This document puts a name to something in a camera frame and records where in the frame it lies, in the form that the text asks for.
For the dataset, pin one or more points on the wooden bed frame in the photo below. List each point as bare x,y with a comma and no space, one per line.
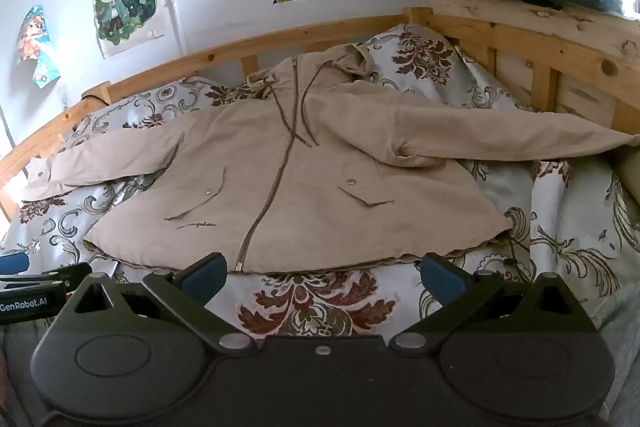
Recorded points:
500,27

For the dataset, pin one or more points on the torn cartoon girl poster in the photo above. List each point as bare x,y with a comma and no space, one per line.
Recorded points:
35,47

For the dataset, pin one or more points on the floral bedsheet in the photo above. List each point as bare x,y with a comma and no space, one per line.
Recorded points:
310,302

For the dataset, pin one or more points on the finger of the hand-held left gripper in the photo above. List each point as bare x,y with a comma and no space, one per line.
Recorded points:
60,276

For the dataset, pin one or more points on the beige hooded jacket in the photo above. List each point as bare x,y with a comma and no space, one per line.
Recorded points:
320,167

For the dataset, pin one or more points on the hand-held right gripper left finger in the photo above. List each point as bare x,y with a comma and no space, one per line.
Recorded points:
210,276

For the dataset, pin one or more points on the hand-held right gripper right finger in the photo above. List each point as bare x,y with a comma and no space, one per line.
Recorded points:
440,278

